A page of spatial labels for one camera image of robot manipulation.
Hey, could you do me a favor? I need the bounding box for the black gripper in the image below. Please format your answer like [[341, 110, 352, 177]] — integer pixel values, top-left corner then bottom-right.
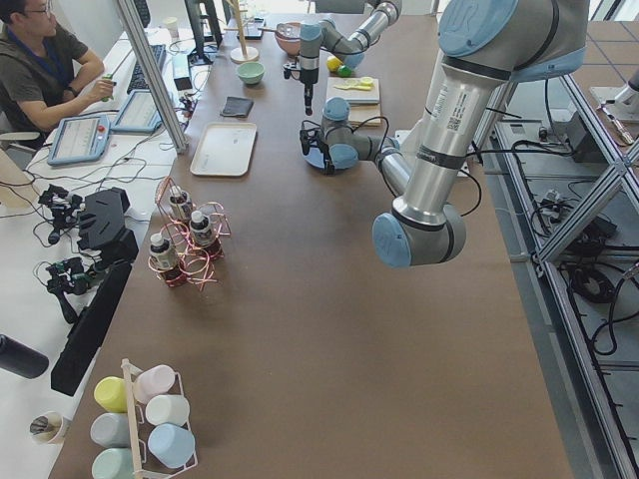
[[300, 69, 319, 116], [315, 130, 334, 175]]

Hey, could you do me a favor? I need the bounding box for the blue plate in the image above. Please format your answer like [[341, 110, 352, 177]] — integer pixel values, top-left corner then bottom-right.
[[303, 149, 323, 172]]

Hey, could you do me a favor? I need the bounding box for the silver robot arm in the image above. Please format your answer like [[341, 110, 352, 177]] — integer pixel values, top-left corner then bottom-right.
[[299, 0, 402, 116], [305, 0, 589, 267]]

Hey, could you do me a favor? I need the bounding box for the yellow lemon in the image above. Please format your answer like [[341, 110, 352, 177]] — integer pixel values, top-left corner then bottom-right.
[[325, 55, 342, 73]]

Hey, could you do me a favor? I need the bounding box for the green lime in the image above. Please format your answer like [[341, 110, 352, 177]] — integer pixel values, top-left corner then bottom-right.
[[336, 65, 352, 78]]

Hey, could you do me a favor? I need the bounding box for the yellow plastic knife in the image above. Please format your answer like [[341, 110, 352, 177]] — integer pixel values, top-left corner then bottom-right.
[[333, 82, 373, 91]]

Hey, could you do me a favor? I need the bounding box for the wooden cutting board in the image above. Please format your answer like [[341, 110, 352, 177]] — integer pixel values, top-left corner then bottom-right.
[[325, 77, 381, 126]]

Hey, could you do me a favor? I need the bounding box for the pink bowl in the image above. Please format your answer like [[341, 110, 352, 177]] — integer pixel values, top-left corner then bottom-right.
[[275, 34, 301, 57]]

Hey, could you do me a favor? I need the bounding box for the green bowl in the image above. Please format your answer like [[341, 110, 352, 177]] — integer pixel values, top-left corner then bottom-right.
[[236, 61, 265, 86]]

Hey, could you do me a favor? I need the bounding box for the metal ice scoop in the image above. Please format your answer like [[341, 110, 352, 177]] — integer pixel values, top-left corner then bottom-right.
[[260, 22, 301, 38]]

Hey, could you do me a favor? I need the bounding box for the wooden cup tree stand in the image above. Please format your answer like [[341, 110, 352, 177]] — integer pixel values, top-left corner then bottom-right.
[[226, 0, 260, 65]]

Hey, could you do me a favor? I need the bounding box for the grey folded cloth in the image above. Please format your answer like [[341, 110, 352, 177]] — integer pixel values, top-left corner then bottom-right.
[[220, 96, 254, 118]]

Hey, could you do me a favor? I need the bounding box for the cream plastic tray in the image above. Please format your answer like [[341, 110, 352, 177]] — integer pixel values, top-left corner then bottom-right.
[[190, 122, 258, 178]]

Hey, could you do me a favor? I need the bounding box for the dark drink bottle middle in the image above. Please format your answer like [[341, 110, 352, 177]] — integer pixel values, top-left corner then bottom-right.
[[190, 210, 220, 256]]

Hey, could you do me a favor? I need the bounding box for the dark drink bottle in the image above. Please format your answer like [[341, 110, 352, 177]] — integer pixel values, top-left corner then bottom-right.
[[169, 185, 194, 222], [190, 210, 220, 256], [150, 233, 181, 283]]

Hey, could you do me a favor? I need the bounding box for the dark drink bottle back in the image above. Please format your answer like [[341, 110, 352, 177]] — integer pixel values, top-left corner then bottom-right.
[[169, 185, 194, 222]]

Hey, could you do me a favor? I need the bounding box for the black keyboard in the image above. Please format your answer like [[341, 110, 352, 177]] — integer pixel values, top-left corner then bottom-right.
[[125, 43, 168, 96]]

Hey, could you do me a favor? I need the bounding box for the blue teach pendant far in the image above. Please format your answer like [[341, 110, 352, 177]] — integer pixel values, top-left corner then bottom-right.
[[111, 90, 162, 135]]

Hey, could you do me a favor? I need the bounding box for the blue teach pendant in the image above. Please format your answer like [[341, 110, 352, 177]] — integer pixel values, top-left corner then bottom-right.
[[47, 115, 110, 167], [111, 90, 162, 135]]

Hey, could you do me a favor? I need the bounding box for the dark drink bottle front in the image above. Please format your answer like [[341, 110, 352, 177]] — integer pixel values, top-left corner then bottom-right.
[[150, 233, 181, 283]]

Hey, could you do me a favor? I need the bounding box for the blue teach pendant near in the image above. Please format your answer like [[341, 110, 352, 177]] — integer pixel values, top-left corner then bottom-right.
[[47, 115, 110, 167]]

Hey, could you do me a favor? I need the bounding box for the seated person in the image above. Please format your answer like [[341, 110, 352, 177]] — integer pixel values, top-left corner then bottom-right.
[[1, 0, 115, 150]]

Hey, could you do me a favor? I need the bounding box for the pink cup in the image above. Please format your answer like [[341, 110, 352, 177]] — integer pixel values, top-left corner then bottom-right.
[[133, 364, 175, 404]]

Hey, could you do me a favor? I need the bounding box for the wooden cup rack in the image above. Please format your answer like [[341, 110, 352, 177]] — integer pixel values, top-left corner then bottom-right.
[[121, 358, 200, 479]]

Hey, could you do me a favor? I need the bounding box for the white cup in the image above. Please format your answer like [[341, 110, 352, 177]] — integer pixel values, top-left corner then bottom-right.
[[145, 394, 191, 427]]

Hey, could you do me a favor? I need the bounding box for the yellow cup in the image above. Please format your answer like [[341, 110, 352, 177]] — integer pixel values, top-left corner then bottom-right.
[[94, 376, 127, 413]]

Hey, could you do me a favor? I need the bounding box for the blue cup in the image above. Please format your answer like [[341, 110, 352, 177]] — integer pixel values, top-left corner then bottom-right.
[[148, 423, 196, 469]]

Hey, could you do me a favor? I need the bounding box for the grey cup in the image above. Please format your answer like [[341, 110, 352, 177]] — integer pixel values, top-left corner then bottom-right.
[[90, 412, 130, 448]]

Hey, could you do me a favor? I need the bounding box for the pale green cup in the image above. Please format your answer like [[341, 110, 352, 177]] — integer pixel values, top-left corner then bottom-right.
[[91, 448, 134, 479]]

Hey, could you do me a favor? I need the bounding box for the black thermos bottle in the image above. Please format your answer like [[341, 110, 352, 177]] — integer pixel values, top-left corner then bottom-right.
[[1, 334, 49, 379]]

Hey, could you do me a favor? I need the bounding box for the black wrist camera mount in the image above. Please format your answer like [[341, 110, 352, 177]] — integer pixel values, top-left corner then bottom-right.
[[283, 60, 301, 81]]

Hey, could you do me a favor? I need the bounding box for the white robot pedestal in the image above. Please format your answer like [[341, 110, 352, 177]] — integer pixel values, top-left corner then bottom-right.
[[394, 83, 516, 165]]

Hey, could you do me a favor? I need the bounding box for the copper wire bottle rack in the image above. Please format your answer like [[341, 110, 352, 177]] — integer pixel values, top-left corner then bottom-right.
[[148, 177, 231, 290]]

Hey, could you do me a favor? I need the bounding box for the aluminium frame post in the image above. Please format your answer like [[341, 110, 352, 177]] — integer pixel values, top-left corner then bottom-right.
[[113, 0, 188, 154]]

